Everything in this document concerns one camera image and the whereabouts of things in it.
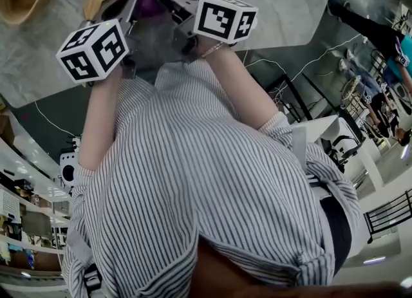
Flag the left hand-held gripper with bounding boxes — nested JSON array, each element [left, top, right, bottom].
[[55, 0, 142, 84]]

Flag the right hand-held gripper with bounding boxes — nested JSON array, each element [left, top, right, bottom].
[[153, 0, 259, 63]]

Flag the person's left forearm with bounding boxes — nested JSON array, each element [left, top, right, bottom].
[[79, 64, 125, 172]]

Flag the person's right forearm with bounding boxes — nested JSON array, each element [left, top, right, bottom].
[[201, 44, 279, 130]]

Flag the black table legs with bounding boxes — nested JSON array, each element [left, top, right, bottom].
[[263, 71, 312, 123]]

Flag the white hard-shell backpack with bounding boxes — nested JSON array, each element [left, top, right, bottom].
[[59, 151, 81, 189]]

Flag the striped shirt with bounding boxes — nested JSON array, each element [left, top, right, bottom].
[[61, 58, 361, 298]]

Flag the white desk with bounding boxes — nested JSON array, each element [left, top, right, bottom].
[[292, 115, 387, 191]]

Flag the round wicker tray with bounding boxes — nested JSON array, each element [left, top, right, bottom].
[[340, 74, 364, 108]]

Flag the black office chair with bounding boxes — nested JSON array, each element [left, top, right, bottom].
[[321, 134, 359, 167]]

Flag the white shelving unit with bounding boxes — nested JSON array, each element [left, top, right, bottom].
[[0, 135, 73, 291]]

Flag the black railing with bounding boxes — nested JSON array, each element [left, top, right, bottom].
[[363, 189, 412, 245]]

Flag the thin gold bracelet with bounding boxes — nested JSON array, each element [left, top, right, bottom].
[[201, 41, 225, 58]]

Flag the white floor cable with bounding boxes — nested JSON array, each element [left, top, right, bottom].
[[243, 34, 364, 79], [33, 100, 77, 137]]

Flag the grey harness strap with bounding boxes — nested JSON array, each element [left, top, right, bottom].
[[291, 126, 332, 200], [66, 228, 104, 298]]

